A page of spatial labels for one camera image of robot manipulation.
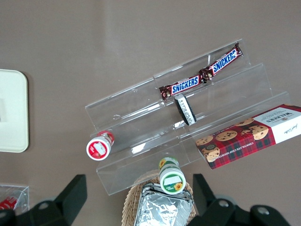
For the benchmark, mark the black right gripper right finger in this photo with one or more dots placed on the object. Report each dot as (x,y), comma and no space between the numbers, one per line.
(211,212)

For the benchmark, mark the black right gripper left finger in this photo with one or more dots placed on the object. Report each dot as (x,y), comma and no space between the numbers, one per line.
(63,204)

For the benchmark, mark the brown wicker basket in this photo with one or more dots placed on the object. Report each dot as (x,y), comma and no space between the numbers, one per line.
(131,200)

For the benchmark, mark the cream plastic tray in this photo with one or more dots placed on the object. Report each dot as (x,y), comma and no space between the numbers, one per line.
(14,131)

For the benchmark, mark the clear acrylic box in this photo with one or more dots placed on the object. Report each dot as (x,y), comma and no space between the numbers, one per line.
(22,194)

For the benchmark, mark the green sunflower yogurt bottle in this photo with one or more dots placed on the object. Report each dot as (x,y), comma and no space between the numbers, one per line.
(172,182)

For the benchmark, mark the silver foil container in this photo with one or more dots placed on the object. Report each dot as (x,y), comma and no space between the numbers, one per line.
(160,209)

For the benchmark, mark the red packaged item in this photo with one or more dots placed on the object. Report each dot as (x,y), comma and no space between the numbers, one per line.
(7,203)

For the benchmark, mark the red strawberry yogurt bottle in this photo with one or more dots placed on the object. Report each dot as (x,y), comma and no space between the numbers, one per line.
(98,148)

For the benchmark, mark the Walkers red tartan cookie box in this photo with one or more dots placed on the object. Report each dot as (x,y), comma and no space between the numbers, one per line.
(235,146)

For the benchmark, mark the black and white oval tin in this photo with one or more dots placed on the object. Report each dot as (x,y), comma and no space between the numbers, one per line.
(185,110)

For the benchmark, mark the clear acrylic tiered display stand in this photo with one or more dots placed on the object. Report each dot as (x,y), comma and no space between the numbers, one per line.
(141,113)

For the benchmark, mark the Snickers chocolate bar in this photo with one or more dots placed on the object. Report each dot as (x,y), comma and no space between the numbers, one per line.
(223,62)
(185,85)

